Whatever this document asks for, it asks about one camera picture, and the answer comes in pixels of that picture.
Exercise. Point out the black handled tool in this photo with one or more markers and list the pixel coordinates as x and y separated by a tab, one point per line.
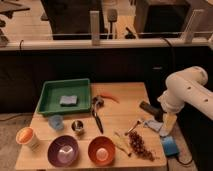
156	112

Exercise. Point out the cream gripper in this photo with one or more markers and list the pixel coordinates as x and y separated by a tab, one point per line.
169	121

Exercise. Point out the small blue plastic cup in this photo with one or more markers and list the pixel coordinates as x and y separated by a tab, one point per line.
56	122

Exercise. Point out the purple bowl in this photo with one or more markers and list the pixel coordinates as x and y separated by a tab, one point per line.
63	151

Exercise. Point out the bunch of dark grapes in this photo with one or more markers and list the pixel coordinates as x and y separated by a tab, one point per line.
137	144

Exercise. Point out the red bowl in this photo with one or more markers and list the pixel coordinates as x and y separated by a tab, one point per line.
101	151

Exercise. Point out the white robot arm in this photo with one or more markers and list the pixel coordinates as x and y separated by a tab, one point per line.
185	86

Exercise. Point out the blue box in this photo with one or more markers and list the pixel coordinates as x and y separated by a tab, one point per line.
169	146

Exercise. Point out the orange and white cup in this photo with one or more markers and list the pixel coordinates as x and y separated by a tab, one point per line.
27	137

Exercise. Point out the black handled can opener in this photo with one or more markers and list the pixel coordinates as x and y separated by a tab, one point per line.
97	103

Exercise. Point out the metal spoon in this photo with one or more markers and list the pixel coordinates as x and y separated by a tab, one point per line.
133	127

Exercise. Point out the blue sponge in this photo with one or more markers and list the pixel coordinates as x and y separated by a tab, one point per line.
68	100

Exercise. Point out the blue cloth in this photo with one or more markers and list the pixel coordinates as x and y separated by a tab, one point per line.
156	126

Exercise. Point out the green plastic tray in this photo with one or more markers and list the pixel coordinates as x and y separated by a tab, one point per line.
52	91

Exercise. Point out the orange carrot toy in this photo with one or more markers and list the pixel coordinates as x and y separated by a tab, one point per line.
110	97

